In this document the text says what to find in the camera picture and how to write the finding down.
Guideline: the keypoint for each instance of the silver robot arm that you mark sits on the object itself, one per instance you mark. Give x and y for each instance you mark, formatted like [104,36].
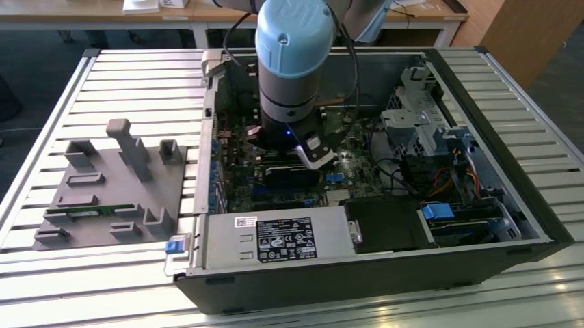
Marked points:
[291,41]

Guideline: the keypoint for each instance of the black graphics card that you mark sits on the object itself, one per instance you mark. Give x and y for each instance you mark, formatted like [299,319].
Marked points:
[287,179]

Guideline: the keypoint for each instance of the green motherboard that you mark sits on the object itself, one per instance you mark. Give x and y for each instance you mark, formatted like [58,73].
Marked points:
[359,171]

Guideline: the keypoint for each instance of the silver chipset heatsink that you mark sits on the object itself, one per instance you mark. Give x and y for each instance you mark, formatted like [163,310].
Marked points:
[338,196]

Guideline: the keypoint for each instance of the metal drive cage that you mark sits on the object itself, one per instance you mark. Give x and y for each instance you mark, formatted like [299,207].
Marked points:
[400,119]

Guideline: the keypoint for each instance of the silver power supply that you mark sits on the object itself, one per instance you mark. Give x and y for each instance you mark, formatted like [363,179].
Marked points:
[219,239]

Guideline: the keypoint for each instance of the black plastic shroud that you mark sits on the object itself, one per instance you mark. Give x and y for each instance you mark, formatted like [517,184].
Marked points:
[387,222]

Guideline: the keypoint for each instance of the grey parts rack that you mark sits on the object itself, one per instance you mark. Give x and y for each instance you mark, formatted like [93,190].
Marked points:
[113,191]

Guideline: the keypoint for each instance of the blue case latch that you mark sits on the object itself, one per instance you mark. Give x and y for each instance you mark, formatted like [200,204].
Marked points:
[173,247]

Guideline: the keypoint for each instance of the blue disk carrier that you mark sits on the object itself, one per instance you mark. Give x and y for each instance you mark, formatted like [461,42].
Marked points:
[437,212]

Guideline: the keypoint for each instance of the green RAM stick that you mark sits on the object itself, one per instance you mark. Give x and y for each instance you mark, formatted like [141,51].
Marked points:
[106,209]

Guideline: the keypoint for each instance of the black PC case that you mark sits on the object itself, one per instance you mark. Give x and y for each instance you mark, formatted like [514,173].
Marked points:
[319,290]

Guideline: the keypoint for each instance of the white box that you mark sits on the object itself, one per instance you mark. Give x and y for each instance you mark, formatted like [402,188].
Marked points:
[141,7]
[175,3]

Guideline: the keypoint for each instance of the wooden desk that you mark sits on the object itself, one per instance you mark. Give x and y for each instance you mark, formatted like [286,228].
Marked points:
[68,15]

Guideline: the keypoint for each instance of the wooden cabinet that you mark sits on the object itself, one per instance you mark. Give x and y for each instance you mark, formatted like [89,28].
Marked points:
[523,34]

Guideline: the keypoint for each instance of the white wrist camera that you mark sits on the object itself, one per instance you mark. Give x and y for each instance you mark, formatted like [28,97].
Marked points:
[315,152]

